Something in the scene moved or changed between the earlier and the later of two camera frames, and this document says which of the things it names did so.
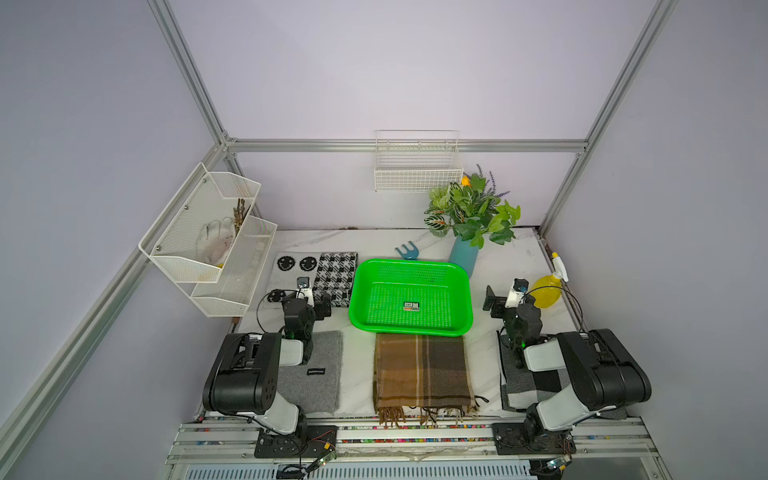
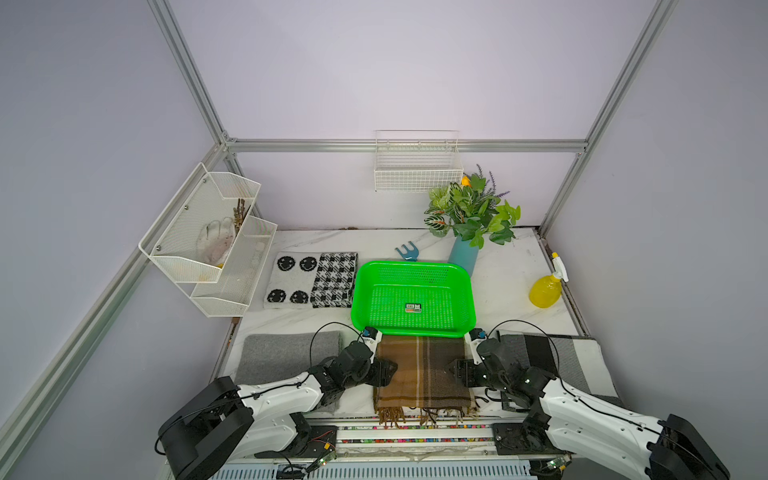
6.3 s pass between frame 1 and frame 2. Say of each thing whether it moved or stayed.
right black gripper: moved
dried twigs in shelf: stayed
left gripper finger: moved
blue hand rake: stayed
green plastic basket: stayed
